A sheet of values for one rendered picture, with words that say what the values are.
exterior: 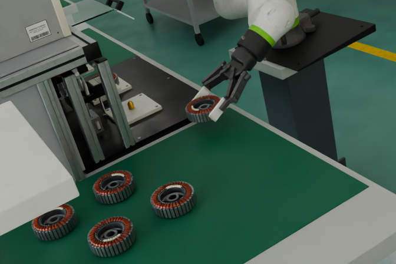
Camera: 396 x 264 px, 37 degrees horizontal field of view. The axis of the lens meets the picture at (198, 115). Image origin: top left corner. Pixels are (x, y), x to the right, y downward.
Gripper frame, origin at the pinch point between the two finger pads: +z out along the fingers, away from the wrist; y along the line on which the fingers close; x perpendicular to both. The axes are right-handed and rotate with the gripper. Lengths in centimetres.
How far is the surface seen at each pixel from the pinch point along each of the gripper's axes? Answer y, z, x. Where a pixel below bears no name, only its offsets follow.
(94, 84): 24.7, 15.2, 21.4
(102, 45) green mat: 104, 1, -6
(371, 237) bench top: -68, 3, -7
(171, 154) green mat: -3.9, 17.1, 2.2
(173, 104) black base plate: 19.6, 4.6, -2.5
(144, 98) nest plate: 30.1, 9.0, 1.6
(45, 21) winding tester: 18, 9, 48
